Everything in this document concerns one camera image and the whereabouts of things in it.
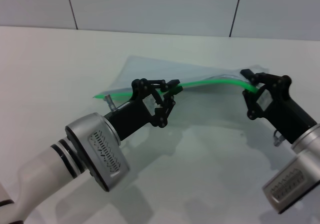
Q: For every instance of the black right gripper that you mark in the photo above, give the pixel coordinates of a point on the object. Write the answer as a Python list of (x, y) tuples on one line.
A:
[(282, 104)]

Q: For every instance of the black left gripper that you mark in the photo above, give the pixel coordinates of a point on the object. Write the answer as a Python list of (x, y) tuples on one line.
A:
[(132, 116)]

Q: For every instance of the clear green-zip document bag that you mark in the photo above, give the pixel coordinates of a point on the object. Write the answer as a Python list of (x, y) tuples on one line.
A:
[(160, 69)]

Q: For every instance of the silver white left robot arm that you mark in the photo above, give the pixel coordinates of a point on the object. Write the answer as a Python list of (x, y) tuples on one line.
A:
[(75, 159)]

